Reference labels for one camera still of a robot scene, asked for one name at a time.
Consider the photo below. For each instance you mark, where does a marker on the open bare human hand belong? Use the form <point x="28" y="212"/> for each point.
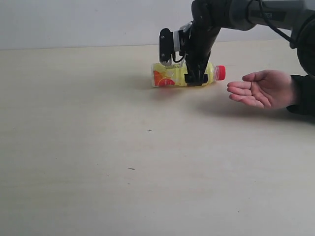
<point x="267" y="89"/>

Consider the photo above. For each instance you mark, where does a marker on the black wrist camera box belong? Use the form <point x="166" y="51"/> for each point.
<point x="172" y="45"/>

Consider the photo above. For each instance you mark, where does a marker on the yellow juice bottle red cap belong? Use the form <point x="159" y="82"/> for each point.
<point x="173" y="76"/>

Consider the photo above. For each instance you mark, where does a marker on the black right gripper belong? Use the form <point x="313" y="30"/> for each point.
<point x="202" y="35"/>

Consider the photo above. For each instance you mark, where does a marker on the black sleeved forearm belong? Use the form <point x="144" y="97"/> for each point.
<point x="305" y="103"/>

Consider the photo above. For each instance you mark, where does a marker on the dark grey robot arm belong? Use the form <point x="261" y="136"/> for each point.
<point x="294" y="20"/>

